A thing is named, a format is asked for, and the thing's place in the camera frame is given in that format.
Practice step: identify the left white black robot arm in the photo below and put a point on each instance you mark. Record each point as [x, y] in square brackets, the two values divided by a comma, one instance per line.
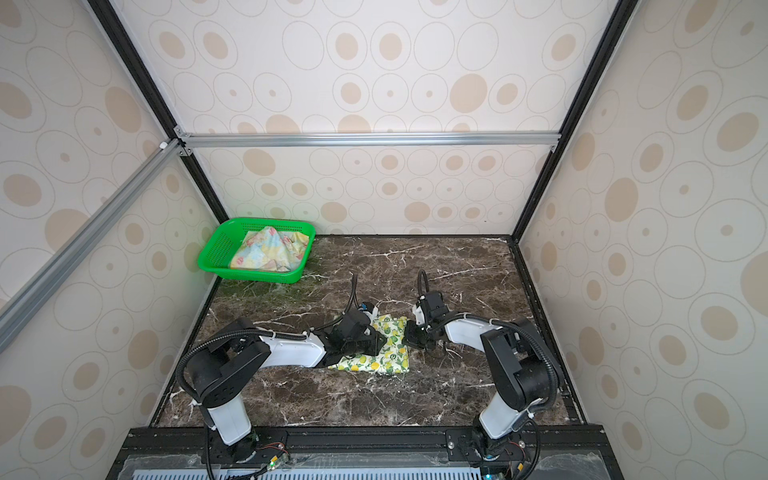
[215, 372]

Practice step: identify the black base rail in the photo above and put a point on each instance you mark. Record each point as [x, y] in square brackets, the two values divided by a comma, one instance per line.
[545, 452]

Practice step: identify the pastel floral skirt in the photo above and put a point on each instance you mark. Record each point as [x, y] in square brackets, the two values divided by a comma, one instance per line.
[270, 250]

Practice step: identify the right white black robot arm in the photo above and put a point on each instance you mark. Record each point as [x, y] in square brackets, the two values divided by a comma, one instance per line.
[526, 375]

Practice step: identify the aluminium rail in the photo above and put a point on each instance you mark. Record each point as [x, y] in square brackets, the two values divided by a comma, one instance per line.
[17, 313]
[358, 140]

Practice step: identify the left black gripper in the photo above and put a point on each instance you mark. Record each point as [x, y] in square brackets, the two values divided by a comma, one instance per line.
[376, 342]

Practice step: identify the left aluminium rail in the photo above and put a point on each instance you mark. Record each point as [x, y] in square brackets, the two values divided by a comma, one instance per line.
[17, 313]

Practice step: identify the black frame post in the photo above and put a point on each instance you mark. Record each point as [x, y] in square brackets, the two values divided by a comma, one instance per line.
[107, 17]
[605, 49]

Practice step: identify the right black frame post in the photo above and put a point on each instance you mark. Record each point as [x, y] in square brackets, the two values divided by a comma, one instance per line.
[605, 49]

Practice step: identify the lemon print skirt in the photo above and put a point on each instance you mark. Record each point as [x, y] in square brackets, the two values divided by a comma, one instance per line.
[393, 357]

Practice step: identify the back aluminium rail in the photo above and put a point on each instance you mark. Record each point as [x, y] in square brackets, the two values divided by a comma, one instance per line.
[358, 140]

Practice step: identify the left black frame post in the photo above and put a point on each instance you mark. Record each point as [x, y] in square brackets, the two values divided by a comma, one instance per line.
[107, 17]

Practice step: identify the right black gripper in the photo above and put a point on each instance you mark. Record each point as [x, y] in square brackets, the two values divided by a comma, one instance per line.
[410, 338]

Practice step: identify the green plastic basket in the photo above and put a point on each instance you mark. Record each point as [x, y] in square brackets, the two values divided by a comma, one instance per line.
[225, 241]

